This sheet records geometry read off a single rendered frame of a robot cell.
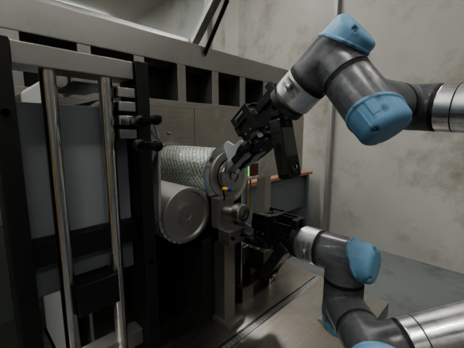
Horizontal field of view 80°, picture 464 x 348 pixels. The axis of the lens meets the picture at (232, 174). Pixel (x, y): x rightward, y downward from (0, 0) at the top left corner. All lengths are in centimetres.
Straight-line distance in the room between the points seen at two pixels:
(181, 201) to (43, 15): 55
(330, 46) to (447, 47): 302
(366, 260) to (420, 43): 311
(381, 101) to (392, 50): 318
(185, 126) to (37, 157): 67
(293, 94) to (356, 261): 31
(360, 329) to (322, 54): 43
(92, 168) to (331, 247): 43
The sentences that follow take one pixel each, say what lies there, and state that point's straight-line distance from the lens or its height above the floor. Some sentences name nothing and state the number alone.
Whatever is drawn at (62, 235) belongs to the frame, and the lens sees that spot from 38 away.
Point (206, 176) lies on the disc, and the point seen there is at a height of 125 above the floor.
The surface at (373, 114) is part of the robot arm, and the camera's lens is 41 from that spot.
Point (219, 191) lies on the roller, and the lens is 64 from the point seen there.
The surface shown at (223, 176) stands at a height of 125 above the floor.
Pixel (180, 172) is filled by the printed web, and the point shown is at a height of 125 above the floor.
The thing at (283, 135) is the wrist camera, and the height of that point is 135.
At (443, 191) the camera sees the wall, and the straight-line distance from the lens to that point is 341.
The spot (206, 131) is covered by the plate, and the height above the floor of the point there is 135.
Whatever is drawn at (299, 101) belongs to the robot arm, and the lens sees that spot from 49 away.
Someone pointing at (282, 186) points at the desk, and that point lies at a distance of 329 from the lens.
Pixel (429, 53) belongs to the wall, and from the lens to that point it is 349.
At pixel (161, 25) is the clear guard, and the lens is 101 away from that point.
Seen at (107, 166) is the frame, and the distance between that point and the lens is 38.
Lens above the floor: 135
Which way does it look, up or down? 9 degrees down
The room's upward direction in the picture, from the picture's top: straight up
